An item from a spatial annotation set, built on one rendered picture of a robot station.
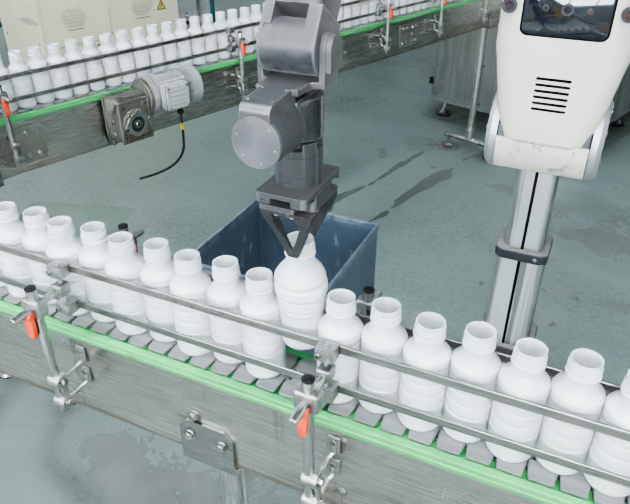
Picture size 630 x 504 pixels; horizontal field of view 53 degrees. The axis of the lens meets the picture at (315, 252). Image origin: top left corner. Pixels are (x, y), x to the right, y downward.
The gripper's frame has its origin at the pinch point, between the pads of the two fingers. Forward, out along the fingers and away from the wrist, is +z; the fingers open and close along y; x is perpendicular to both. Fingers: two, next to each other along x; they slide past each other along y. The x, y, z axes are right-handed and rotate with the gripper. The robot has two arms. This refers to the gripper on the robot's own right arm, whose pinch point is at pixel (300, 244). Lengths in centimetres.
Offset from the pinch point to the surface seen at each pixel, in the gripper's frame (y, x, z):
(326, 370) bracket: 5.8, 6.3, 14.1
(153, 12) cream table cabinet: -326, -279, 53
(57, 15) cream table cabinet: -257, -302, 45
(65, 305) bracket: 5.8, -38.2, 17.7
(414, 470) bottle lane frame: 5.7, 19.0, 26.8
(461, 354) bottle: 0.9, 22.0, 9.5
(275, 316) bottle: 1.6, -3.1, 11.4
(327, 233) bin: -56, -21, 33
